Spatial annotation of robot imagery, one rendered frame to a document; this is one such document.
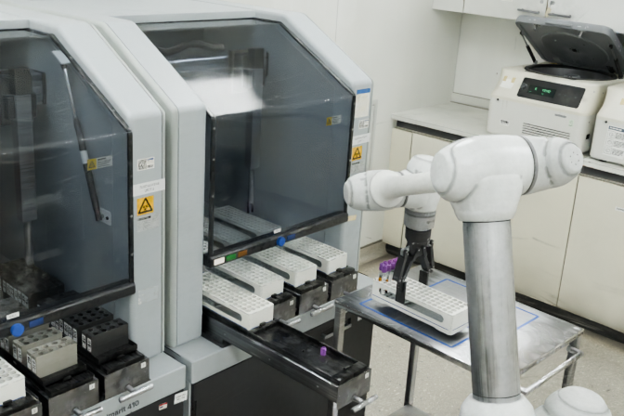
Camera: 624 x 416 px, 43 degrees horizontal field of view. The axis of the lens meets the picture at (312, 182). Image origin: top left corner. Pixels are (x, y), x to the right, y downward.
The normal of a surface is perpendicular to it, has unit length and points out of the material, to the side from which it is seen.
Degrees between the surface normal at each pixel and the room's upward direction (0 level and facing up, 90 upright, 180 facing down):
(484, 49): 90
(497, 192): 77
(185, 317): 90
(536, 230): 90
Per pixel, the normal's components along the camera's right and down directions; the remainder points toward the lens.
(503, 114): -0.70, 0.18
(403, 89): 0.73, 0.25
